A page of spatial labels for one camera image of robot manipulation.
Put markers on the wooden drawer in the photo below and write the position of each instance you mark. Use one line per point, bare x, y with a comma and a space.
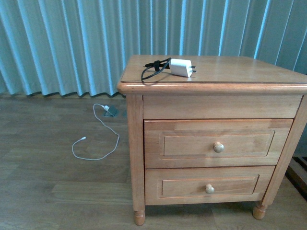
214, 143
206, 185

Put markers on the white charger adapter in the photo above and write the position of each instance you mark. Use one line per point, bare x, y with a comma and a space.
181, 67

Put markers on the open metal floor socket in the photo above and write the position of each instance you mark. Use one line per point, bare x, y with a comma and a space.
111, 112

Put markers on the wooden nightstand cabinet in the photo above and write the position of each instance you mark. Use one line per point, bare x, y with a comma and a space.
221, 88

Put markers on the light blue pleated curtain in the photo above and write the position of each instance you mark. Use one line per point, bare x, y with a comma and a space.
83, 46

